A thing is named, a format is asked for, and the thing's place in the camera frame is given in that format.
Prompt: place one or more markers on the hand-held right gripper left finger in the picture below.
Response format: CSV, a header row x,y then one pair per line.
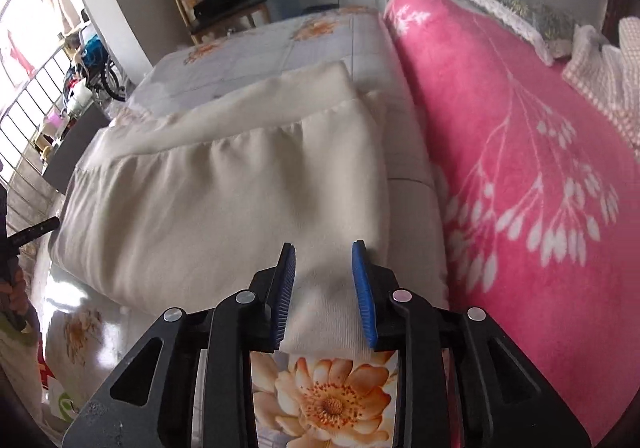
x,y
282,298

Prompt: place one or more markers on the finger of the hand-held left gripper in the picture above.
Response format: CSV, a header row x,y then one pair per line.
x,y
37,230

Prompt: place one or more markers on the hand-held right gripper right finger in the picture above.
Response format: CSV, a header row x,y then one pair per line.
x,y
365,298

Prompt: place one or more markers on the cream zip jacket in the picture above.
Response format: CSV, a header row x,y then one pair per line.
x,y
200,208

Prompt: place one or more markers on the person's left hand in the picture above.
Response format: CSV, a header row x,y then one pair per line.
x,y
15,295

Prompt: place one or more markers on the grey cabinet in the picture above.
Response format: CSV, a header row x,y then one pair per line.
x,y
80,147

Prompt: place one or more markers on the metal window railing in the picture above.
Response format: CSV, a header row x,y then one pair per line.
x,y
20,127

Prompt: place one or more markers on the pile of household clutter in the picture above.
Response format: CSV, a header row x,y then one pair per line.
x,y
75,97

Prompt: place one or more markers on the white printed carton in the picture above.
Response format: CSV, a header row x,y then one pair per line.
x,y
62,398

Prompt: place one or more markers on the wheelchair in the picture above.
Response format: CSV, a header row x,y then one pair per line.
x,y
107,72

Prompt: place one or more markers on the red hanging garment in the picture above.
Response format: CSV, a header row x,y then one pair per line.
x,y
20,52

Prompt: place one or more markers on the pink floral blanket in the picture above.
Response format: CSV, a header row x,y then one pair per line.
x,y
500,127

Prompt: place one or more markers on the cream hanging garments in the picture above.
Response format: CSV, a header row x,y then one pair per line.
x,y
62,5

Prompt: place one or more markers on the floral checked bed sheet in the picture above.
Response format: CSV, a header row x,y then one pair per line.
x,y
320,42

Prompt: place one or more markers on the black bag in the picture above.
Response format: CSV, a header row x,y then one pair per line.
x,y
220,2

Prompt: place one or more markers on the lace-trimmed pillow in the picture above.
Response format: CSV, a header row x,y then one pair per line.
x,y
520,7

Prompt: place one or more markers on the pink checked pillow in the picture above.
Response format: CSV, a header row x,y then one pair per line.
x,y
610,77

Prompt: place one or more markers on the white crumpled cloth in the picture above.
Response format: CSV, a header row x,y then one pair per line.
x,y
592,40

